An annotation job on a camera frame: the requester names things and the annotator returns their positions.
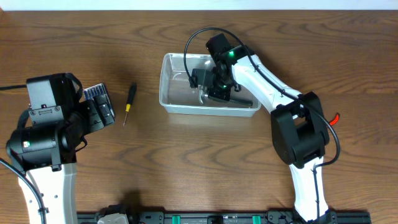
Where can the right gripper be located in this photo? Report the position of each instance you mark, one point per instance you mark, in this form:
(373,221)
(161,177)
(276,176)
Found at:
(214,94)

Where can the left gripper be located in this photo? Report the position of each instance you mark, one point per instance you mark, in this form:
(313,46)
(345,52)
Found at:
(93,122)

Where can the black handled hammer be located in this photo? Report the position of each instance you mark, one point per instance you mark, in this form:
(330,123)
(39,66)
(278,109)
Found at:
(223,96)

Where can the black yellow screwdriver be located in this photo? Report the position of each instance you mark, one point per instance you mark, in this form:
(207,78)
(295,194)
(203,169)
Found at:
(130,99)

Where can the red handled cutting pliers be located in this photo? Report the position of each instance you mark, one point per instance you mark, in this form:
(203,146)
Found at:
(335,119)

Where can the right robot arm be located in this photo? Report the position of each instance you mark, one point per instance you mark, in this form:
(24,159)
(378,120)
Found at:
(300,131)

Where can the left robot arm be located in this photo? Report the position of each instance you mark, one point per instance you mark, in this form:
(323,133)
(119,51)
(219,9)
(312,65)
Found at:
(43,152)

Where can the clear plastic container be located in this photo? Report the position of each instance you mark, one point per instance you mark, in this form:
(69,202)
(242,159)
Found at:
(176,96)

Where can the blue precision screwdriver set case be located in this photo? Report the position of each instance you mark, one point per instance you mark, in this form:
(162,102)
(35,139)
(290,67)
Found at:
(99,89)

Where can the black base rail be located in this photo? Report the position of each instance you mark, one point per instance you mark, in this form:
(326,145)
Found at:
(123,214)

